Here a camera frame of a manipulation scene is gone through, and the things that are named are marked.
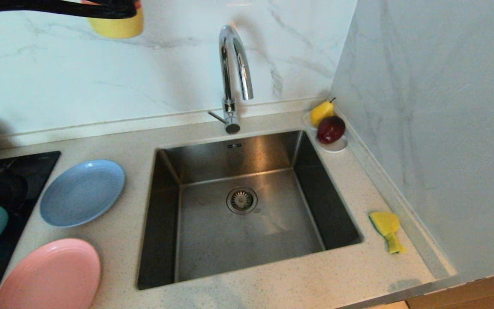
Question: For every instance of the orange yellow detergent bottle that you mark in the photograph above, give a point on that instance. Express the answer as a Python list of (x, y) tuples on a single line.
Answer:
[(116, 28)]

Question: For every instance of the stainless steel sink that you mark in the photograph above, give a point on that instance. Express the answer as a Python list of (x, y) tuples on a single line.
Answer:
[(251, 240)]

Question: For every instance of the yellow green fish-shaped sponge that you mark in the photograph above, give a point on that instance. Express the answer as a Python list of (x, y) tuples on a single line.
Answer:
[(386, 223)]

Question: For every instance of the chrome curved faucet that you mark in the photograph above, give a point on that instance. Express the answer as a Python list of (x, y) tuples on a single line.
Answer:
[(226, 77)]

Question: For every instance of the black glass cooktop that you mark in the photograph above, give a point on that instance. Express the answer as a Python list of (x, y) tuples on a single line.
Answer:
[(28, 171)]

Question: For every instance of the blue plate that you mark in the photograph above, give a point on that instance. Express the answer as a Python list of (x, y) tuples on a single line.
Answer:
[(82, 193)]

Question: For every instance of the round metal drain strainer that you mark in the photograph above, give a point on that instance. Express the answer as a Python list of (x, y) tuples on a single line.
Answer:
[(241, 200)]

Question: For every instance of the yellow pear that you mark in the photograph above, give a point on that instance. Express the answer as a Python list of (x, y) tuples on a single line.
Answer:
[(320, 112)]

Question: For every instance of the dark red apple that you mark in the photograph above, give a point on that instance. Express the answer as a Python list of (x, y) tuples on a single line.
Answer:
[(330, 128)]

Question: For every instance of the pink plate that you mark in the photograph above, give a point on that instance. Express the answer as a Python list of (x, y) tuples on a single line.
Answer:
[(49, 274)]

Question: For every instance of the small white dish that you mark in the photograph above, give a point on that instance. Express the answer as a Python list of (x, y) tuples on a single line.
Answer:
[(335, 148)]

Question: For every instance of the brown wooden cabinet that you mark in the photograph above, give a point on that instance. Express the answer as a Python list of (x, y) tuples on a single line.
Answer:
[(487, 292)]

